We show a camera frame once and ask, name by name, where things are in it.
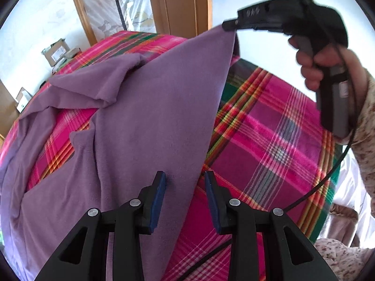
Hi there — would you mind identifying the black cable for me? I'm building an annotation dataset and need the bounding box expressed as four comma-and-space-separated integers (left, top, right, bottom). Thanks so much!
175, 46, 360, 281

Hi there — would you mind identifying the wooden door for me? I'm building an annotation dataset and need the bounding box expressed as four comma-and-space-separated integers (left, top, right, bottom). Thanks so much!
151, 0, 212, 38

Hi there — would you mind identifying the floral sleeve forearm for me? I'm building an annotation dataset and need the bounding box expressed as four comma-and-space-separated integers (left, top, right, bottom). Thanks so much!
315, 71, 374, 280

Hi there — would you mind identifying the purple fleece garment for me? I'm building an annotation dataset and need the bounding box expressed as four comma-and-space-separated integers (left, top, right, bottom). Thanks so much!
1, 27, 237, 280

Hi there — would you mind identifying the pink plaid bed cover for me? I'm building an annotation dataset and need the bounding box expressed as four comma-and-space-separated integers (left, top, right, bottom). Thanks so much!
1, 31, 341, 280

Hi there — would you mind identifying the curtain with cartoon prints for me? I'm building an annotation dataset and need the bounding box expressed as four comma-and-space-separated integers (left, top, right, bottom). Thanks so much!
81, 0, 156, 41

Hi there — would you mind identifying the cardboard box with label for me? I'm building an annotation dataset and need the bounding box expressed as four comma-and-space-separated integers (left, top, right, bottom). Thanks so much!
41, 39, 70, 67

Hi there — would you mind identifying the person's right hand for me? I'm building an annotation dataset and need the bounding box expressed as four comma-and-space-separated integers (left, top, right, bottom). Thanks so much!
289, 36, 369, 109

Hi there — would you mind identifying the wooden wardrobe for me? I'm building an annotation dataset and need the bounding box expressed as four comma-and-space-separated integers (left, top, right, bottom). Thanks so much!
0, 81, 19, 137

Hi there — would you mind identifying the white small box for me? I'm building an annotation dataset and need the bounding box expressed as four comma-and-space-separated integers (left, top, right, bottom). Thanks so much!
15, 87, 32, 113

